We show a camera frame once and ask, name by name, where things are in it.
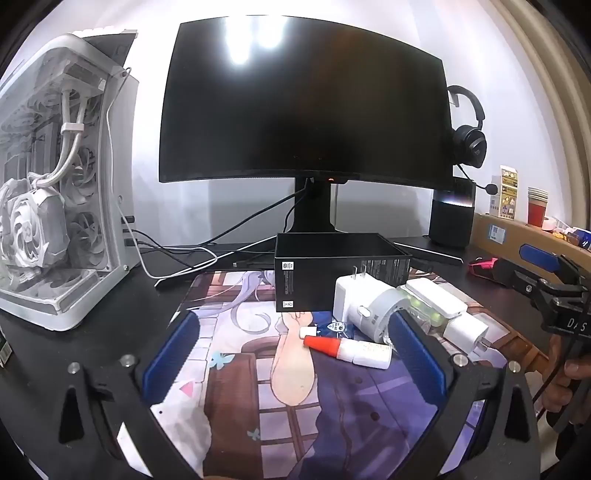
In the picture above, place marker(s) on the small colourful packets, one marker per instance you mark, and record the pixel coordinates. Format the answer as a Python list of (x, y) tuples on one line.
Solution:
[(575, 237)]

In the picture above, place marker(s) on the white and green case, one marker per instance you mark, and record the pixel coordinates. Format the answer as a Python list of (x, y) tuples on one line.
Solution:
[(434, 297)]

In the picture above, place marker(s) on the white wall charger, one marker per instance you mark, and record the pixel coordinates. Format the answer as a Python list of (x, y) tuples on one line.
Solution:
[(348, 295)]

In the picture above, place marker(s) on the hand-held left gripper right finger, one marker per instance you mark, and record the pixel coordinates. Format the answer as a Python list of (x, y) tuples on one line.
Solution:
[(415, 357)]

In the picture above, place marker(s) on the person's right hand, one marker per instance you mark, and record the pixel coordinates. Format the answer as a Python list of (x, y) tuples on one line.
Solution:
[(561, 392)]

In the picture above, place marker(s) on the black cardboard box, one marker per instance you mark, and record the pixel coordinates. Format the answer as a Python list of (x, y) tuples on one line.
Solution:
[(314, 272)]

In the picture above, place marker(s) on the white computer case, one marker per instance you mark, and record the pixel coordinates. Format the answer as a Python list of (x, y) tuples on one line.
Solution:
[(46, 184)]

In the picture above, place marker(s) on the white bottle with orange cap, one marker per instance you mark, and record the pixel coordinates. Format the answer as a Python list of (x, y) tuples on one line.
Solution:
[(364, 355)]

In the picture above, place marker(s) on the black cylindrical speaker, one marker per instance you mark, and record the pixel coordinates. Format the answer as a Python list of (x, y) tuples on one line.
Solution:
[(450, 221)]

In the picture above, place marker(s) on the black curved monitor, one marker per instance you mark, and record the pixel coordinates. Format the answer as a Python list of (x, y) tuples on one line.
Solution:
[(300, 101)]

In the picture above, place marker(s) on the clear light bulb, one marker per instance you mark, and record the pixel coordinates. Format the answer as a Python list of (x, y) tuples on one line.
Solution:
[(376, 310)]

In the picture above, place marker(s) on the white square charger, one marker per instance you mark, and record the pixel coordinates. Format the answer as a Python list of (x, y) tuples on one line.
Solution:
[(464, 330)]

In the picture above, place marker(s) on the brown cardboard box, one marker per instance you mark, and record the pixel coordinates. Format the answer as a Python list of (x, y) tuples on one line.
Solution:
[(508, 237)]

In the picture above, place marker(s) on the printed mouse mat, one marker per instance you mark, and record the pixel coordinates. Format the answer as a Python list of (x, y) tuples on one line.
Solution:
[(277, 415)]

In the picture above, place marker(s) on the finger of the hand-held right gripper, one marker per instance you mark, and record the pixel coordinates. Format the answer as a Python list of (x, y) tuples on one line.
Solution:
[(519, 277), (538, 255)]

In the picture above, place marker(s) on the small white cap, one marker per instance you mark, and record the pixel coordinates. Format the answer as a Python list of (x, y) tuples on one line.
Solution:
[(307, 332)]

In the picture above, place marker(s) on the black headset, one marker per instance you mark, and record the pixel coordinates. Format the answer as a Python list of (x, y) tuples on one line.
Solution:
[(468, 143)]

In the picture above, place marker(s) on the red paper cup stack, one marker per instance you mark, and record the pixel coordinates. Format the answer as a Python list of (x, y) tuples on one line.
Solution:
[(536, 210)]

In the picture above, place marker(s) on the small yellow printed box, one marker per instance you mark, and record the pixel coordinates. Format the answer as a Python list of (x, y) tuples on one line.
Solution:
[(505, 194)]

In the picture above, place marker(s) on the black monitor stand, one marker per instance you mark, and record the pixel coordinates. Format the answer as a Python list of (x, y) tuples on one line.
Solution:
[(314, 207)]

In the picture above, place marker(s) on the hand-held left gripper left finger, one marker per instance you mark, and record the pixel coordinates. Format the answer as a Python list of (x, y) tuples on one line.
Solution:
[(171, 357)]

